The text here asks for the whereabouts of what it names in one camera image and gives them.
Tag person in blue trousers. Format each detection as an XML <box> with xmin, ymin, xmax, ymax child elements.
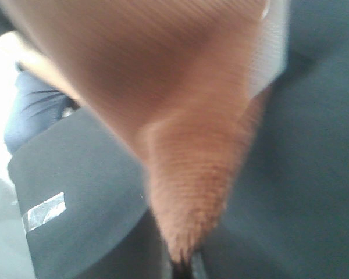
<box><xmin>3</xmin><ymin>64</ymin><xmax>79</xmax><ymax>155</ymax></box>

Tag brown towel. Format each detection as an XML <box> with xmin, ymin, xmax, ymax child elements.
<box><xmin>0</xmin><ymin>1</ymin><xmax>289</xmax><ymax>264</ymax></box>

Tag black table cloth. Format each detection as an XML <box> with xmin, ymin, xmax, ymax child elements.
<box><xmin>0</xmin><ymin>1</ymin><xmax>349</xmax><ymax>278</ymax></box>

